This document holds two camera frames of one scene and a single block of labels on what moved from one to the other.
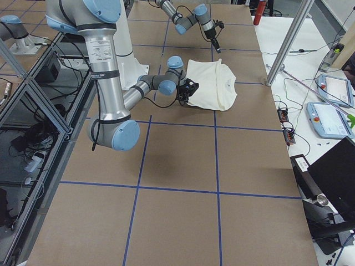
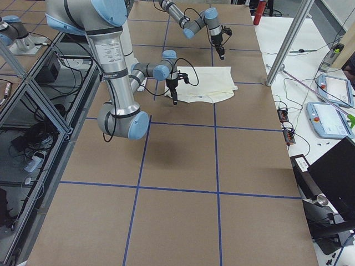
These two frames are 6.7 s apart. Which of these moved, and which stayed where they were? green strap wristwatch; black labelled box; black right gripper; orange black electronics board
Moved: black right gripper
Stayed: green strap wristwatch; orange black electronics board; black labelled box
